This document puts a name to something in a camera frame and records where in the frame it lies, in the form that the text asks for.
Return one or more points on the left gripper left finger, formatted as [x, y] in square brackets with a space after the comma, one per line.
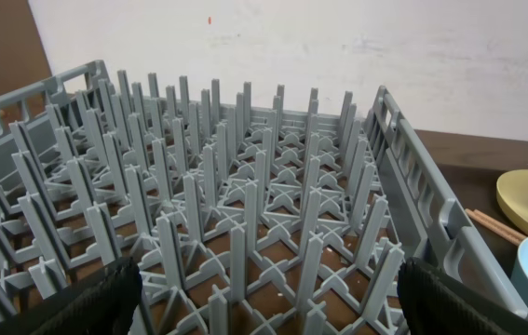
[101, 303]

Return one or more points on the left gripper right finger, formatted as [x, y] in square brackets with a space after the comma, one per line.
[434, 303]

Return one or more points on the grey plastic dishwasher rack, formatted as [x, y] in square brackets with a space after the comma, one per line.
[241, 219]

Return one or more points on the wooden chopstick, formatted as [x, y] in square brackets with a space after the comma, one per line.
[499, 225]
[510, 238]

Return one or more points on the dark brown serving tray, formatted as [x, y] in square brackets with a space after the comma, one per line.
[475, 188]

